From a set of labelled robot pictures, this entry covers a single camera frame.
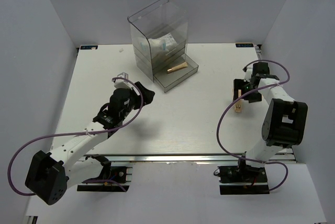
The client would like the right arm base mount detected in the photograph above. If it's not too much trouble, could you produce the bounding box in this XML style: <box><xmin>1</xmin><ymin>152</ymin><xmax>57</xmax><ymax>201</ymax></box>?
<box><xmin>213</xmin><ymin>161</ymin><xmax>270</xmax><ymax>195</ymax></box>

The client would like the wide beige cream tube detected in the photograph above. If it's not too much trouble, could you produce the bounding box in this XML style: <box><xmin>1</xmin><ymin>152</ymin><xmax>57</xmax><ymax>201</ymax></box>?
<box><xmin>234</xmin><ymin>89</ymin><xmax>242</xmax><ymax>113</ymax></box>

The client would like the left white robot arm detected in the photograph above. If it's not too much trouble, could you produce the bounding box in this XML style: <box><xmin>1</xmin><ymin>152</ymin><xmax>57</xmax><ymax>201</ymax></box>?
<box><xmin>25</xmin><ymin>81</ymin><xmax>155</xmax><ymax>205</ymax></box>

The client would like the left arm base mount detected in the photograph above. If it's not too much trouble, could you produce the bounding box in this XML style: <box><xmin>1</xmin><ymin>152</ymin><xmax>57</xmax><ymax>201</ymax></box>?
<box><xmin>76</xmin><ymin>155</ymin><xmax>132</xmax><ymax>193</ymax></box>

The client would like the right blue table label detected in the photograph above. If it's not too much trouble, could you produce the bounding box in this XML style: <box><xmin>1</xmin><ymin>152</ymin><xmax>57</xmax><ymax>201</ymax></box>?
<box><xmin>235</xmin><ymin>43</ymin><xmax>254</xmax><ymax>48</ymax></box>

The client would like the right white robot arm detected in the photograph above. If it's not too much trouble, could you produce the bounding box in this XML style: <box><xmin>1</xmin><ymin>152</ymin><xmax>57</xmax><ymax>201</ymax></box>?
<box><xmin>233</xmin><ymin>61</ymin><xmax>308</xmax><ymax>182</ymax></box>

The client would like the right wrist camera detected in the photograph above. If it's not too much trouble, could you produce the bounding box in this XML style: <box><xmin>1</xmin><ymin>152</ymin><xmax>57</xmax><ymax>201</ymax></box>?
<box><xmin>242</xmin><ymin>66</ymin><xmax>253</xmax><ymax>82</ymax></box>

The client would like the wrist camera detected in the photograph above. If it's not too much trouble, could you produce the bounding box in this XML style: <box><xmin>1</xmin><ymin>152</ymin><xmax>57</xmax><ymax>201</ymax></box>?
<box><xmin>242</xmin><ymin>66</ymin><xmax>253</xmax><ymax>82</ymax></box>
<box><xmin>112</xmin><ymin>72</ymin><xmax>132</xmax><ymax>89</ymax></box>

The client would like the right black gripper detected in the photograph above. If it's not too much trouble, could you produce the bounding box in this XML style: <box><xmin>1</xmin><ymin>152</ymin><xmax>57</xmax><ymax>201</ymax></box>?
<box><xmin>233</xmin><ymin>79</ymin><xmax>262</xmax><ymax>103</ymax></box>

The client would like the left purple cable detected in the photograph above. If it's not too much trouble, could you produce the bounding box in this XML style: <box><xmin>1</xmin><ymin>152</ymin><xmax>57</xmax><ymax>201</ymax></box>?
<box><xmin>7</xmin><ymin>76</ymin><xmax>144</xmax><ymax>196</ymax></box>

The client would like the clear acrylic drawer organizer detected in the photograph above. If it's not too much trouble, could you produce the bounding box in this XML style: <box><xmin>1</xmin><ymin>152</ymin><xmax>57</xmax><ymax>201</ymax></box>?
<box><xmin>127</xmin><ymin>0</ymin><xmax>188</xmax><ymax>81</ymax></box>

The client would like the cotton pad packet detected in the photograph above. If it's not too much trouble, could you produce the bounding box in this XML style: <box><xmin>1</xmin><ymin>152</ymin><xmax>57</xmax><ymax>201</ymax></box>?
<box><xmin>138</xmin><ymin>38</ymin><xmax>168</xmax><ymax>58</ymax></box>
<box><xmin>161</xmin><ymin>33</ymin><xmax>178</xmax><ymax>51</ymax></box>

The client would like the left blue table label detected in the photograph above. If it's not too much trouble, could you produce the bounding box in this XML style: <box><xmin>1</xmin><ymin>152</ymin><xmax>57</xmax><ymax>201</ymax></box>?
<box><xmin>80</xmin><ymin>45</ymin><xmax>98</xmax><ymax>50</ymax></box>

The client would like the blue table label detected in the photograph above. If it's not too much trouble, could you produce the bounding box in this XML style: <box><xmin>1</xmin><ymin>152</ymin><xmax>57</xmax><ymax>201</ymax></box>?
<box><xmin>80</xmin><ymin>45</ymin><xmax>98</xmax><ymax>50</ymax></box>
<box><xmin>235</xmin><ymin>43</ymin><xmax>254</xmax><ymax>48</ymax></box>

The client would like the clear bottom drawer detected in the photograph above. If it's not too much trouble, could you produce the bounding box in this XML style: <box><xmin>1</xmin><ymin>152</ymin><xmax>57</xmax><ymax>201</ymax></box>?
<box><xmin>153</xmin><ymin>54</ymin><xmax>199</xmax><ymax>93</ymax></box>

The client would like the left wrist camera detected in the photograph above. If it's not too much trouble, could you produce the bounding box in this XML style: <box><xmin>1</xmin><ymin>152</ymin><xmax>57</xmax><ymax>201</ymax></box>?
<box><xmin>112</xmin><ymin>72</ymin><xmax>132</xmax><ymax>89</ymax></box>

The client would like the slim beige concealer tube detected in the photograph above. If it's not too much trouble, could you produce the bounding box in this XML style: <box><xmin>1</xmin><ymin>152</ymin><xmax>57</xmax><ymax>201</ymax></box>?
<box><xmin>167</xmin><ymin>61</ymin><xmax>188</xmax><ymax>74</ymax></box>

